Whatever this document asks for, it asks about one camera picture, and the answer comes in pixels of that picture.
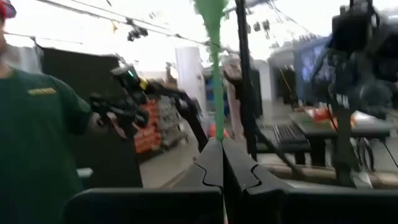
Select black backlit keyboard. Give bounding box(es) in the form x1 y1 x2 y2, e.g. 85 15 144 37
272 123 312 146

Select orange storage bins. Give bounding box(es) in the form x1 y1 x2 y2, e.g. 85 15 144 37
133 98 162 154

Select black metal table frame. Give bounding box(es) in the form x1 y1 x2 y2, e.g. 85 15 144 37
234 0 312 181

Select black partition panel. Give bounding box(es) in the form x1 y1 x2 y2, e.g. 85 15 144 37
40 46 144 187

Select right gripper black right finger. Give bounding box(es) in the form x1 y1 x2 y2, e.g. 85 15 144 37
223 139 398 224

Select grey storage bins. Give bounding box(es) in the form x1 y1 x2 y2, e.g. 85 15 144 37
160 96 189 147

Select grey side desk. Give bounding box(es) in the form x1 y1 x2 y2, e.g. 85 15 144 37
289 110 396 167

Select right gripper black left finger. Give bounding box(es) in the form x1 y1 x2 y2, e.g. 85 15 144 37
63 138 224 224

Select red artificial tulip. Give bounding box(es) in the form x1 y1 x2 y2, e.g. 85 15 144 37
193 0 229 142

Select person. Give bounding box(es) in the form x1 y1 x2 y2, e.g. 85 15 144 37
0 0 94 224

